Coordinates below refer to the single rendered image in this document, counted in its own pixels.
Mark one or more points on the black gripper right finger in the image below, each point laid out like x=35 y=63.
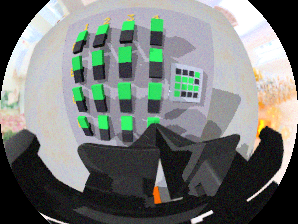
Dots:
x=181 y=158

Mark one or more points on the grey switch panel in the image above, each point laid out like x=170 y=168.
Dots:
x=126 y=69

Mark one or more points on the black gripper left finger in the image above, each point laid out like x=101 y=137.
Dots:
x=140 y=159

